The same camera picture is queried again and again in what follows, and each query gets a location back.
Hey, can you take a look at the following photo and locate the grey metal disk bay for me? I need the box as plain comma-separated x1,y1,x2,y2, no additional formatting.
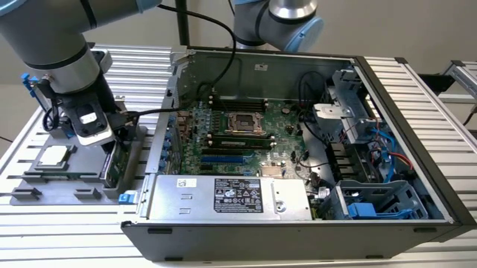
332,180,428,221

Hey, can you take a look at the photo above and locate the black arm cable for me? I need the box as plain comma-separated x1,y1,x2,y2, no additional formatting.
124,2,239,121

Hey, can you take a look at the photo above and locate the blue wire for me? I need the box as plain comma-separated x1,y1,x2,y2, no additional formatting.
370,127,414,182

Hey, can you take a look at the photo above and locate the black vertical post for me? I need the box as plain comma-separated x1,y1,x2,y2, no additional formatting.
175,0,191,47

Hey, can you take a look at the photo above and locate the grey power supply unit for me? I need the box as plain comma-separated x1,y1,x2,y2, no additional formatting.
146,175,313,221

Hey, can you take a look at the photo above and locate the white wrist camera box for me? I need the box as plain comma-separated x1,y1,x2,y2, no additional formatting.
72,103,114,146
88,49,113,75

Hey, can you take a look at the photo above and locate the red wire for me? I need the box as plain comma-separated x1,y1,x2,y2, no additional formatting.
387,152,414,170

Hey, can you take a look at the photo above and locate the grey metal drive cage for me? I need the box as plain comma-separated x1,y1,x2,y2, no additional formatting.
312,69,376,143

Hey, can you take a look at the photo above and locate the grey plastic parts rack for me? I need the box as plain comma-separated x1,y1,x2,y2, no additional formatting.
9,106,156,207

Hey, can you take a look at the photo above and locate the green motherboard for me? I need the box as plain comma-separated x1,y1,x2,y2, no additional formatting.
173,98,311,180

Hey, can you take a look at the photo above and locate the blue expansion slot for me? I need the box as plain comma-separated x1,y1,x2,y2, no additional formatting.
201,156,243,165

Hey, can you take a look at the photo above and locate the black grey PC case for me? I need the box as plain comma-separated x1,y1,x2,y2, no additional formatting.
120,46,477,262

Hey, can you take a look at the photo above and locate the thick black cable loop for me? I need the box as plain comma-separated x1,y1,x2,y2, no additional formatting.
196,82,213,101

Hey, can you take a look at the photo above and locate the blue case latch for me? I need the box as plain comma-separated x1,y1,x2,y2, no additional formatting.
117,190,136,207

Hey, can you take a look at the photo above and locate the hard disk in blue carrier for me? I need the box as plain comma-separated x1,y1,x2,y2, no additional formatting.
21,73,74,139

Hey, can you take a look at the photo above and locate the green Nvidia graphics card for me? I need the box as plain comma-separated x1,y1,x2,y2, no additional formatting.
98,95,130,188

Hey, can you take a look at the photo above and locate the thin black wire loop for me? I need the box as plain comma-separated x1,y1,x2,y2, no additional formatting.
299,71,324,108

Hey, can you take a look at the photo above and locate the metal CPU socket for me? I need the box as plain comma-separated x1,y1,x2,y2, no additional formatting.
223,111,263,135

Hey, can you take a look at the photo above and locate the green RAM stick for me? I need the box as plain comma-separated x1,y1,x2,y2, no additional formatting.
21,172,101,179
212,139,269,147

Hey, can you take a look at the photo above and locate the silver chipset heatsink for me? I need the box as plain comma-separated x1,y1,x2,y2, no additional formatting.
261,166,285,178

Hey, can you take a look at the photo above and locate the silver CPU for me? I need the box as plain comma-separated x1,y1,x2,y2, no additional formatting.
38,145,73,166

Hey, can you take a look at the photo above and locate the blue disk bay latch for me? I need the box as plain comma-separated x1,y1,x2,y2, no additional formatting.
347,203,376,219

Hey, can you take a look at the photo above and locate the aluminium side table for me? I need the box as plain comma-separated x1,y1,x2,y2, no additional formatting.
416,60,477,126

